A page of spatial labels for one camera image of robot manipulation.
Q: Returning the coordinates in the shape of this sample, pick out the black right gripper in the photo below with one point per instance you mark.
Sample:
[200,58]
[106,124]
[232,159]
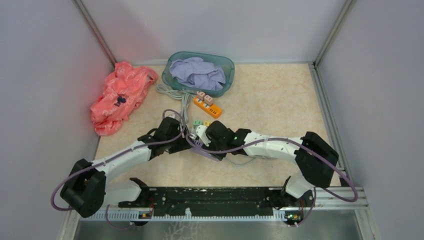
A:
[220,155]

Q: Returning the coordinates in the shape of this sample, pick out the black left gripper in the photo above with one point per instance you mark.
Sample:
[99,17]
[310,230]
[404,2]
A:
[185,142]

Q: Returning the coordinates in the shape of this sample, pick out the yellow plug adapter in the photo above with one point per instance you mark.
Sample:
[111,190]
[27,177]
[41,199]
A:
[207,123]

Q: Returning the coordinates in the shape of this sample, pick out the green plug adapter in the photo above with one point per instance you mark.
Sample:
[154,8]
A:
[196,123]

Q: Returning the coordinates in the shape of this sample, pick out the orange power strip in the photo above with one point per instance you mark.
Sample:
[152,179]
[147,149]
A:
[212,110]

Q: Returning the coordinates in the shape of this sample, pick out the pink plug adapter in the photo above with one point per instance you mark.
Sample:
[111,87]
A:
[200,95]
[208,100]

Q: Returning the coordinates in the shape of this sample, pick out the purple power strip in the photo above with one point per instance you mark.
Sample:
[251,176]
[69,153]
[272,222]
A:
[200,149]

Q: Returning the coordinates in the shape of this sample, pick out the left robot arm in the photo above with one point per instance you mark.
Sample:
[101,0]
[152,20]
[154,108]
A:
[89,187]

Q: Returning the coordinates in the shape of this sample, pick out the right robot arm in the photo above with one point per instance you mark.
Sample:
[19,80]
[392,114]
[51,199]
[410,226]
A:
[314,157]

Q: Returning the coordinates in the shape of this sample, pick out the teal plastic basket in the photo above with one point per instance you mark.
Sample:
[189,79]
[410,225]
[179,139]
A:
[219,61]

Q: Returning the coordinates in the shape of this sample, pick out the pink printed garment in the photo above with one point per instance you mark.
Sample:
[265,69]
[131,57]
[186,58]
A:
[124,90]

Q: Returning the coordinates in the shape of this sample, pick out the lavender cloth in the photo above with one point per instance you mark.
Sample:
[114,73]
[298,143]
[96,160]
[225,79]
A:
[196,73]

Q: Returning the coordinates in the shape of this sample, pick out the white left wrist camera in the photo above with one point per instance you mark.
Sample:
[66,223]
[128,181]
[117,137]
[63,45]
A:
[172,116]

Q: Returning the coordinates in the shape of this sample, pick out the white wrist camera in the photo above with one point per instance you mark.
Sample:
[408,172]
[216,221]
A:
[172,116]
[200,132]

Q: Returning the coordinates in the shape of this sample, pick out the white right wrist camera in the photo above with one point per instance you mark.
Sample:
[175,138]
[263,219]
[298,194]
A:
[200,132]

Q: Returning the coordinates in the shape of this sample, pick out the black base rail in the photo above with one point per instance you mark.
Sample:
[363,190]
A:
[217,201]

